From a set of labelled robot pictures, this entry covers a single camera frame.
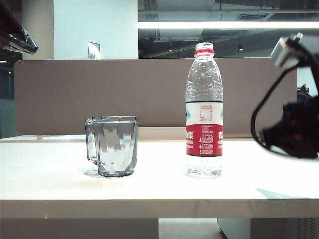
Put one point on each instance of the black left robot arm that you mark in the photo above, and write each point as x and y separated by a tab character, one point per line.
15	32

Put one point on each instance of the brown desk divider panel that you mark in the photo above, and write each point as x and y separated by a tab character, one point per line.
74	94

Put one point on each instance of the black ceiling spotlight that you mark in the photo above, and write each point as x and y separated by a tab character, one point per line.
240	47
170	48

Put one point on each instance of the long white ceiling light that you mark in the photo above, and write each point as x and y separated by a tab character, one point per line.
224	25

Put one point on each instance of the grey transparent faceted mug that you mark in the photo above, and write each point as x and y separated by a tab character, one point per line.
117	149

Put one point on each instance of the grey cabinet under table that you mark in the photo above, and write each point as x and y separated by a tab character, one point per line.
274	229

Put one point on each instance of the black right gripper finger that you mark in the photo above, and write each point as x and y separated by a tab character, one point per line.
274	137

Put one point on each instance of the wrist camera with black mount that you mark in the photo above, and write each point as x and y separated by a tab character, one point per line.
281	52

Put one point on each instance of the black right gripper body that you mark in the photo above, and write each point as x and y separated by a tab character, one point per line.
302	129

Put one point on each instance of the clear red-label water bottle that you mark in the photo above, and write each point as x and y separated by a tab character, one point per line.
204	139

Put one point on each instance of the silver wall plaque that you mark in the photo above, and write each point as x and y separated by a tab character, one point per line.
93	50

